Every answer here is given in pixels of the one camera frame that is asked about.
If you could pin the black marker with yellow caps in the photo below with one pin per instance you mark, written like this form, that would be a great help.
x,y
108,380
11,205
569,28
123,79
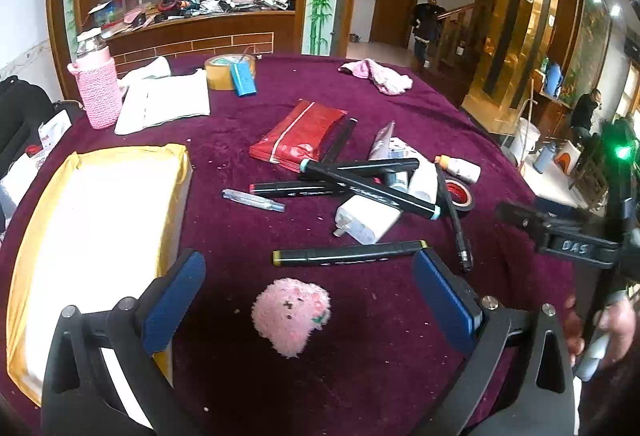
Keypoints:
x,y
350,253

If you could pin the black marker with teal caps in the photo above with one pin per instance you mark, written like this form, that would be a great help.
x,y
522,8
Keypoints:
x,y
370,188

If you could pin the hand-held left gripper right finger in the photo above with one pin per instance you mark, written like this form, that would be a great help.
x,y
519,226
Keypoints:
x,y
440,296

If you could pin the small white bottle orange cap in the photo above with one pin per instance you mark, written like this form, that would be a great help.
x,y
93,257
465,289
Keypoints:
x,y
462,170

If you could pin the white plastic bottle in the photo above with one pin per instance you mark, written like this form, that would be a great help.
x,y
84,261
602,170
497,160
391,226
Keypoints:
x,y
425,181

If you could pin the grey squeeze tube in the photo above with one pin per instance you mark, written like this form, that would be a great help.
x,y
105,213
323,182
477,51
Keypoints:
x,y
382,141

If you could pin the white bag with red print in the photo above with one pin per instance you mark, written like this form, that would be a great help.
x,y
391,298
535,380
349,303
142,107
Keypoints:
x,y
52,131

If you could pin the white printed tube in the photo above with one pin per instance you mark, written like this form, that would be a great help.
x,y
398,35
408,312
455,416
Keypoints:
x,y
402,149

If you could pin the wooden stair railing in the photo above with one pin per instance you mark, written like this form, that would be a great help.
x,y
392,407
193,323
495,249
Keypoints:
x,y
455,36

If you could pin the person's right hand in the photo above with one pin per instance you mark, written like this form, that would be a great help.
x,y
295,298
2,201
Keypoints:
x,y
622,326

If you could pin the black marker with red cap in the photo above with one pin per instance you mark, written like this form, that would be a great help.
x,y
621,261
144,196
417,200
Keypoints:
x,y
285,188

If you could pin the white charger block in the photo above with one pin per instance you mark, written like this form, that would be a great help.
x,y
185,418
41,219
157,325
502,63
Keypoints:
x,y
367,221

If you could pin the pink plush toy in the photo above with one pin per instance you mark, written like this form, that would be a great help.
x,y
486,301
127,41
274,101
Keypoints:
x,y
290,311

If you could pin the white folded cloth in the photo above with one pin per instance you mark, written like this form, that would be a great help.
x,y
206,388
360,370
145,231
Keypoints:
x,y
165,101

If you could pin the plain black marker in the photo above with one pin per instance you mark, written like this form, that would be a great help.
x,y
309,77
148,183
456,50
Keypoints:
x,y
395,165

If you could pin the blue container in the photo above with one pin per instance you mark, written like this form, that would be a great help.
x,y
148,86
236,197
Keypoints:
x,y
552,79

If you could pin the red pouch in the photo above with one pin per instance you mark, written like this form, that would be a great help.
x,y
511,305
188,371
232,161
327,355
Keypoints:
x,y
295,131

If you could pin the pink crumpled cloth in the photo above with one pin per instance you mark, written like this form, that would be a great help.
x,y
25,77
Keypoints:
x,y
385,76

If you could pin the thin black pen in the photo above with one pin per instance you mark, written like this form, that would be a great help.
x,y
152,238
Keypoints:
x,y
457,226

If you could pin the assorted clutter pile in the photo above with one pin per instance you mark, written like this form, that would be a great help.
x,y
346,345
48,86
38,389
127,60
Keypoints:
x,y
240,1

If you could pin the red and black tape roll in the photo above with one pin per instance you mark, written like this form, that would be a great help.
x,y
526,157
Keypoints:
x,y
462,193

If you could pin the person's right forearm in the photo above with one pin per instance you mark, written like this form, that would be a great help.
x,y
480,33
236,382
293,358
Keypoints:
x,y
610,396

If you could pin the clear plastic tube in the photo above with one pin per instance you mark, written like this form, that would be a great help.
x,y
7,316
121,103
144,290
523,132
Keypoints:
x,y
250,198

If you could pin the silver foil bag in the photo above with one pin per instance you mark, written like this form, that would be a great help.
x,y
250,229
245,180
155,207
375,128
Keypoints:
x,y
20,181

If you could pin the black marker with white cap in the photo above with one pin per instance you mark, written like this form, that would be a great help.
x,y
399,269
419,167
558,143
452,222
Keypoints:
x,y
345,136

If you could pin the white tray with yellow edges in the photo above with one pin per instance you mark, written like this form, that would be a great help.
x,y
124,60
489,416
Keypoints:
x,y
90,226

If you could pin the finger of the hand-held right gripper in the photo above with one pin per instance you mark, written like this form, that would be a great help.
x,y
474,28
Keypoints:
x,y
520,216

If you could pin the black bag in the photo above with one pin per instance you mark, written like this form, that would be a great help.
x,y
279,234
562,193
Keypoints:
x,y
20,116

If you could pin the wooden counter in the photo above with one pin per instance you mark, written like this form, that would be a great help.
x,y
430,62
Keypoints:
x,y
200,31

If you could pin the bottle in pink knitted sleeve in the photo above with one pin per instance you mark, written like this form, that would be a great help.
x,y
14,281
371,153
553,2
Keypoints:
x,y
100,86

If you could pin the blue canister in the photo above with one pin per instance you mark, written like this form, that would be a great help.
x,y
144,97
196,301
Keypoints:
x,y
545,159

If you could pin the tan packing tape roll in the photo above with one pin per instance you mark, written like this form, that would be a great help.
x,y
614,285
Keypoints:
x,y
217,74

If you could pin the white bucket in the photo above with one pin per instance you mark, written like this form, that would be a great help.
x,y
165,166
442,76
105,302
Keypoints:
x,y
525,136

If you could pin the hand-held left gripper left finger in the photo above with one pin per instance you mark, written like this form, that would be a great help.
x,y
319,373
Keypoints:
x,y
175,296

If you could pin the blue battery pack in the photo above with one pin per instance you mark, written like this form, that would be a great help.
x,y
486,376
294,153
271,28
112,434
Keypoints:
x,y
242,79

